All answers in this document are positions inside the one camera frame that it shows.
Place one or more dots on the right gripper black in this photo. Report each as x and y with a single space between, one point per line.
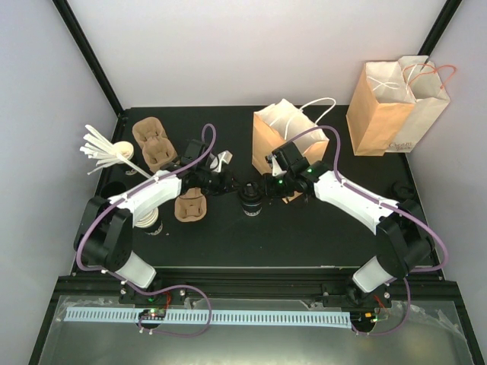
269 190

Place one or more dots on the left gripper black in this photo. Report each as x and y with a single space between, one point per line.
226 184

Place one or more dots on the black paper coffee cup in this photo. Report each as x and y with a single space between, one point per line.
251 206

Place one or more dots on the small brown paper bag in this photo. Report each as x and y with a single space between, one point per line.
281 122

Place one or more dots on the stack of paper cups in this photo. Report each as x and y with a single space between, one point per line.
151 224

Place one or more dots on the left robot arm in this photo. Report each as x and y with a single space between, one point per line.
104 238

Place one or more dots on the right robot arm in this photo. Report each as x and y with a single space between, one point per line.
402 240

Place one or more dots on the stack of pulp cup carriers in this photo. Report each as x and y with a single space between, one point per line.
151 137

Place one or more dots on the cup holding straws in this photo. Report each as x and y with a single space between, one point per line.
125 148

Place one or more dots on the black cup lids stack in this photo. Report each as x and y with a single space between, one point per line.
403 191

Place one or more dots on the large brown paper bag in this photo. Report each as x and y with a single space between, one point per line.
380 105

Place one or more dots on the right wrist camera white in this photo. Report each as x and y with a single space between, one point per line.
276 170

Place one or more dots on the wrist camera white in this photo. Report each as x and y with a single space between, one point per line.
218 161
276 170

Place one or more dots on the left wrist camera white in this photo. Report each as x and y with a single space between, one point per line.
218 161

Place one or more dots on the white paper bag orange handle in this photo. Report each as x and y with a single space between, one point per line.
428 89

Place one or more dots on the light blue cable duct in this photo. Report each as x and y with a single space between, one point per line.
204 316

